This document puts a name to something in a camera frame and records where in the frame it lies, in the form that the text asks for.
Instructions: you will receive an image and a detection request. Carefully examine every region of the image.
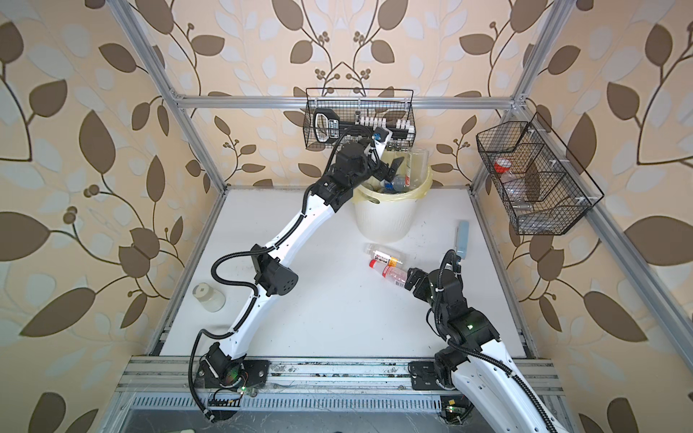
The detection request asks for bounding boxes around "clear bottle red cap red print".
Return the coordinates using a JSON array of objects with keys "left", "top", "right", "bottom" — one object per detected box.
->
[{"left": 369, "top": 259, "right": 408, "bottom": 288}]

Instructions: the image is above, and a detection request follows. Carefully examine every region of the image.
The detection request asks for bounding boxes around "water bottle blue label white cap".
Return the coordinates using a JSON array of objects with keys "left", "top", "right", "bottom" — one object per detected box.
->
[{"left": 382, "top": 175, "right": 411, "bottom": 194}]

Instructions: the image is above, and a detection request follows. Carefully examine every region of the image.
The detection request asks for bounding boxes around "clear bottle green red neck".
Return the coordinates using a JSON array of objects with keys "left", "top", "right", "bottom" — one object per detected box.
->
[{"left": 405, "top": 148, "right": 430, "bottom": 191}]

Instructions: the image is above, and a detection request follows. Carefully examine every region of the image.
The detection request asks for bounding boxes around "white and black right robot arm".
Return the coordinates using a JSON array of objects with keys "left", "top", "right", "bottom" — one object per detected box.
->
[{"left": 404, "top": 250, "right": 567, "bottom": 432}]

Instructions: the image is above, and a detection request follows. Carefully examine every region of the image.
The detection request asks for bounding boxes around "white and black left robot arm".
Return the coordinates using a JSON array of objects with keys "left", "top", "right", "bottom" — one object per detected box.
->
[{"left": 187, "top": 155, "right": 404, "bottom": 423}]

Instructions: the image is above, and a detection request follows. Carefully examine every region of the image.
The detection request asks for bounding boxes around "yellow bin liner bag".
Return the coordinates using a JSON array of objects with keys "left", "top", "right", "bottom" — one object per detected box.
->
[{"left": 353, "top": 151, "right": 432, "bottom": 205}]

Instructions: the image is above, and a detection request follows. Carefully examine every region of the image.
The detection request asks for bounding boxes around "white ribbed waste bin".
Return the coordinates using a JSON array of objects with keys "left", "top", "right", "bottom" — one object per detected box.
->
[{"left": 352, "top": 186, "right": 430, "bottom": 244}]

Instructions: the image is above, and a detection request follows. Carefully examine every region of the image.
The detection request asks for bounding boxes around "black rack of white vials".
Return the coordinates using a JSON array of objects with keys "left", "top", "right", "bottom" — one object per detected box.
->
[{"left": 303, "top": 108, "right": 416, "bottom": 147}]

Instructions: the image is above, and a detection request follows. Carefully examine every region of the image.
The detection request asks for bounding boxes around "red capped item in basket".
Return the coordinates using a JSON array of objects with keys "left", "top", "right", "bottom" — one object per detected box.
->
[{"left": 494, "top": 158, "right": 513, "bottom": 175}]

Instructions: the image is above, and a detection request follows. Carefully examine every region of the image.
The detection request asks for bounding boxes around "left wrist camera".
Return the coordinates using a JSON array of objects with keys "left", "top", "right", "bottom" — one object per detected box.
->
[{"left": 334, "top": 124, "right": 393, "bottom": 161}]

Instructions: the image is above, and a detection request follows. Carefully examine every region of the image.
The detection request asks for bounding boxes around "black wire basket back wall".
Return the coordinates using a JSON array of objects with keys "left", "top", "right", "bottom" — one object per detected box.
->
[{"left": 300, "top": 86, "right": 416, "bottom": 151}]

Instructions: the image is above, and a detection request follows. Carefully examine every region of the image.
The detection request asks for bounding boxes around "black wire basket wall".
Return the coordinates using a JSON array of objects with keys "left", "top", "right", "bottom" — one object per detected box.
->
[
  {"left": 476, "top": 114, "right": 605, "bottom": 236},
  {"left": 300, "top": 86, "right": 416, "bottom": 151}
]

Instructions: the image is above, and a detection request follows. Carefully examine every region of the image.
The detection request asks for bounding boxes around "black wire basket right wall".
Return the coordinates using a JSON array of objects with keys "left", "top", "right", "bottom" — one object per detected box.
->
[{"left": 476, "top": 114, "right": 605, "bottom": 236}]

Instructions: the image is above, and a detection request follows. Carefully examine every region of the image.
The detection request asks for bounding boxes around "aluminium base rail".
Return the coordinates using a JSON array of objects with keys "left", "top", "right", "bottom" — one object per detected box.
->
[{"left": 94, "top": 356, "right": 583, "bottom": 433}]

